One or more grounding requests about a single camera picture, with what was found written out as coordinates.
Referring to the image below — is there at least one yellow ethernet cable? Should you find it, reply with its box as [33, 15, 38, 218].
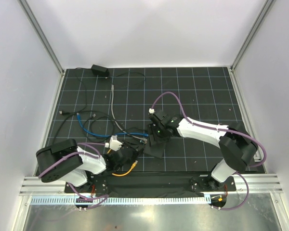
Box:
[107, 149, 138, 178]

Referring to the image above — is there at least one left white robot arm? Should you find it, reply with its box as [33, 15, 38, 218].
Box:
[36, 136, 145, 193]

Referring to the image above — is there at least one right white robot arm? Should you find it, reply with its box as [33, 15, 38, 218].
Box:
[144, 108, 258, 191]

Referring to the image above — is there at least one black grid mat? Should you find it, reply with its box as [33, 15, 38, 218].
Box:
[35, 67, 267, 173]

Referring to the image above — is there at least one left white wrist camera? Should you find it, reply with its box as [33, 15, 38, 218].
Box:
[105, 135, 123, 151]

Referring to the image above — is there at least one grey ethernet cable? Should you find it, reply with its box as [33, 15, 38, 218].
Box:
[110, 84, 147, 142]

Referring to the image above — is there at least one blue ethernet cable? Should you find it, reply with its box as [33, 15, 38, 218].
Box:
[76, 112, 150, 138]

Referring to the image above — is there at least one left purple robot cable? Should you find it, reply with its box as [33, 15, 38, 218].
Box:
[38, 142, 110, 209]

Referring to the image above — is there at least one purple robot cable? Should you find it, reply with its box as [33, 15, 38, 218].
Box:
[38, 142, 110, 209]
[151, 91, 267, 210]

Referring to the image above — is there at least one thin black flat cable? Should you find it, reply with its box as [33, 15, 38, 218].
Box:
[59, 68, 146, 116]

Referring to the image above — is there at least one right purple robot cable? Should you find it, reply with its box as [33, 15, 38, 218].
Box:
[151, 91, 267, 210]

